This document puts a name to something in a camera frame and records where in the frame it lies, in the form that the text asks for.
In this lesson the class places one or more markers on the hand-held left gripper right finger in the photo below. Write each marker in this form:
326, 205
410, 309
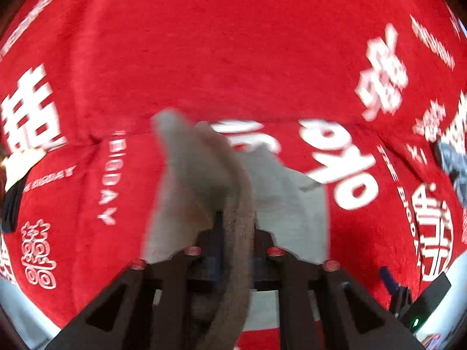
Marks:
262, 262

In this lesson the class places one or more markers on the grey patterned cloth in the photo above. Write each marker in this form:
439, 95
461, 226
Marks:
450, 164

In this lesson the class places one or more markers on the white bed sheet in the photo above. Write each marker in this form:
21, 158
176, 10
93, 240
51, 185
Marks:
22, 310

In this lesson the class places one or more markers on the red printed blanket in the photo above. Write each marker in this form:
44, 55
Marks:
255, 51

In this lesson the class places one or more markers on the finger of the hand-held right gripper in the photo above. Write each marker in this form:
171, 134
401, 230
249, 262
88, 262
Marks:
388, 279

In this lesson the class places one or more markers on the cream cloth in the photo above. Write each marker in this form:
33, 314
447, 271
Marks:
18, 166

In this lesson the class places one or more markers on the black cloth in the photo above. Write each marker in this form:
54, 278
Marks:
11, 204

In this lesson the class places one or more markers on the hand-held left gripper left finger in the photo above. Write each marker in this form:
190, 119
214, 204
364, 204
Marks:
215, 259

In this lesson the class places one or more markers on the grey small garment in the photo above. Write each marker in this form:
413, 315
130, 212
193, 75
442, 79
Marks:
189, 175

